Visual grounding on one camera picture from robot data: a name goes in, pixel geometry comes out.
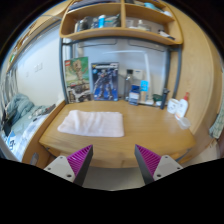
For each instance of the white light switch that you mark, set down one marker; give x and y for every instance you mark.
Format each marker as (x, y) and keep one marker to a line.
(38, 67)

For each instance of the white desk lamp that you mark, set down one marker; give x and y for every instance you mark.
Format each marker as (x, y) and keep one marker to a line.
(147, 66)

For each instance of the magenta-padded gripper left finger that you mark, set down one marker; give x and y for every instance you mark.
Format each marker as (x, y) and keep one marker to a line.
(77, 163)

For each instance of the light blue orange packet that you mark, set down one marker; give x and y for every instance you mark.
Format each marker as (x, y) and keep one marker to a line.
(144, 89)

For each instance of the green checkered cloth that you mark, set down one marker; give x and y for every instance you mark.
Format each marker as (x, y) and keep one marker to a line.
(218, 121)

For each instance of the dark laptop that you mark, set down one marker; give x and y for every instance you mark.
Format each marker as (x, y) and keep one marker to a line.
(46, 109)

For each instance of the dark green bowl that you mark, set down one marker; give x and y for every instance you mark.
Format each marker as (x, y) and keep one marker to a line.
(157, 98)

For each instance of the white bottle with red cap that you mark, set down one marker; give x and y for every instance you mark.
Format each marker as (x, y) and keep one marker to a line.
(182, 107)

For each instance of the white mug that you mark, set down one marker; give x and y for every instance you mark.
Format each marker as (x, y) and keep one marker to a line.
(172, 106)

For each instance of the bed with blue bedding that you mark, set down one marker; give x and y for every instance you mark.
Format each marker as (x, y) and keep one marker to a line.
(21, 116)

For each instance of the pale pink towel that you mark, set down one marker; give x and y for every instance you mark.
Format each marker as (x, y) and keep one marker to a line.
(91, 123)

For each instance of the clear water bottle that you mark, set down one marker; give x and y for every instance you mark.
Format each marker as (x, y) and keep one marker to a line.
(128, 86)

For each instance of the wooden shelf unit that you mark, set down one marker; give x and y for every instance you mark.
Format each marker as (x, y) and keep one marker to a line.
(121, 31)

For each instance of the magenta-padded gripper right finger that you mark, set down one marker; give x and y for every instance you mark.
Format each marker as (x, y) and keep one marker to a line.
(151, 163)

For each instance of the small blue box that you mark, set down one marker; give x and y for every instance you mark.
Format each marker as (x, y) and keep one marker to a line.
(134, 96)

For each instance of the clear plastic cup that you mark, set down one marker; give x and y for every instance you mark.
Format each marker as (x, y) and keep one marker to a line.
(184, 123)

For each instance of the blue robot model box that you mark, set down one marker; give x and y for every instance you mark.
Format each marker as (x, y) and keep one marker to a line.
(104, 81)

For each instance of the green toy figure box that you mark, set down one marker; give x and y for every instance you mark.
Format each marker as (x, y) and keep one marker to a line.
(77, 80)

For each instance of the dark slim bottle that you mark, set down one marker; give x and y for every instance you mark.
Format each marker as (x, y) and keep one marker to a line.
(164, 99)

